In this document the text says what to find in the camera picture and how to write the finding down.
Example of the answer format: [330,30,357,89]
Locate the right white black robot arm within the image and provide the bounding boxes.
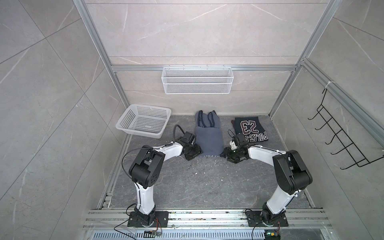
[221,145,313,226]

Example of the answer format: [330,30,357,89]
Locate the white wire mesh shelf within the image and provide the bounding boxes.
[162,67,234,95]

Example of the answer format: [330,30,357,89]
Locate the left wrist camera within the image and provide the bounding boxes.
[178,132,196,145]

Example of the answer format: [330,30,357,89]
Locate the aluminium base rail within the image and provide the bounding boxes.
[81,209,337,240]

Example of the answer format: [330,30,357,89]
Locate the grey-blue tank top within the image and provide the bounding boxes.
[195,111,224,157]

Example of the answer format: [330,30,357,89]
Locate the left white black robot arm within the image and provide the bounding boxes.
[128,142,203,227]

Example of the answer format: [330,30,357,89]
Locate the aluminium frame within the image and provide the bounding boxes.
[74,1,384,145]

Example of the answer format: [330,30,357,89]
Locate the white plastic laundry basket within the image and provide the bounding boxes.
[116,104,172,139]

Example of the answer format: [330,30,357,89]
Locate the navy red-trimmed tank top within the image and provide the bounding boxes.
[231,117,269,143]

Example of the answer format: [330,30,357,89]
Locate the left black corrugated cable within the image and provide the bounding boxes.
[172,124,186,145]

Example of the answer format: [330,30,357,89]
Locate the black wire hook rack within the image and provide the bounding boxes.
[308,89,384,170]

